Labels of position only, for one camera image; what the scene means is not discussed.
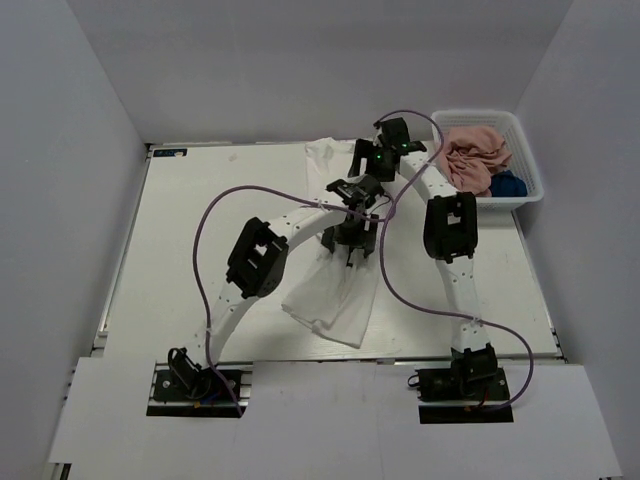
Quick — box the white t shirt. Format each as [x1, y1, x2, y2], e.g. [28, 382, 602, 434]
[281, 137, 380, 349]

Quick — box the pink t shirt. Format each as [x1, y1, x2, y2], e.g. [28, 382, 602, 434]
[438, 125, 512, 197]

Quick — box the blue t shirt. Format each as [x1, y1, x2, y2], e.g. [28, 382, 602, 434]
[489, 170, 528, 198]

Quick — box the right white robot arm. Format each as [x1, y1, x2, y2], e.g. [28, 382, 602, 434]
[349, 110, 498, 398]

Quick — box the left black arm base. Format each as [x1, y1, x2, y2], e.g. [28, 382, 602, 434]
[146, 364, 252, 419]

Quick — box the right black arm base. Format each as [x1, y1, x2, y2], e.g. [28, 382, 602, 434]
[407, 368, 514, 425]

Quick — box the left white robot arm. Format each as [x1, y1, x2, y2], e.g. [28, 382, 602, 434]
[168, 175, 386, 401]

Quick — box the white plastic basket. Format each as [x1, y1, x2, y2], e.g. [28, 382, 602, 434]
[432, 110, 544, 210]

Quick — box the blue label sticker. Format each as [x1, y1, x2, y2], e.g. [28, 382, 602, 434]
[152, 148, 188, 158]

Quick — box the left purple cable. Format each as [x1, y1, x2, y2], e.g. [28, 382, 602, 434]
[192, 184, 396, 418]

